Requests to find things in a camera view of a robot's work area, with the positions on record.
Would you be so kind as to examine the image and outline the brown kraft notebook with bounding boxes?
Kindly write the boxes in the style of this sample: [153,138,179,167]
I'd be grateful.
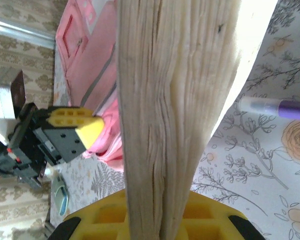
[115,0,280,240]

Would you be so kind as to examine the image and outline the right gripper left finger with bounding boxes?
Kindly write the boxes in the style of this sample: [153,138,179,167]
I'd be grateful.
[52,190,133,240]

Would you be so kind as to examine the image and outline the white blue correction tape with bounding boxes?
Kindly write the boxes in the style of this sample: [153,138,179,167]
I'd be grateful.
[50,174,70,217]

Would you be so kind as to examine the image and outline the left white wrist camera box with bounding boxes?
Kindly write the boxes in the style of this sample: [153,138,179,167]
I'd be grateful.
[0,69,26,121]

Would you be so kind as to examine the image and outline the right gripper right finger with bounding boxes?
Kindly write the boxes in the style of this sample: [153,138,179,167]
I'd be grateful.
[173,190,266,240]

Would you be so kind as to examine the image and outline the aluminium frame post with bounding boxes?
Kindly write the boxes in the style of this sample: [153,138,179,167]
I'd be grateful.
[0,13,58,49]

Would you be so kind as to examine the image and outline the purple highlighter frosted cap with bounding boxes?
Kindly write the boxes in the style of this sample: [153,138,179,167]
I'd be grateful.
[239,95,300,120]

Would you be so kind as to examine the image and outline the pink school backpack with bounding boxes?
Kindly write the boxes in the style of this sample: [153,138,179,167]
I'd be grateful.
[53,0,126,174]

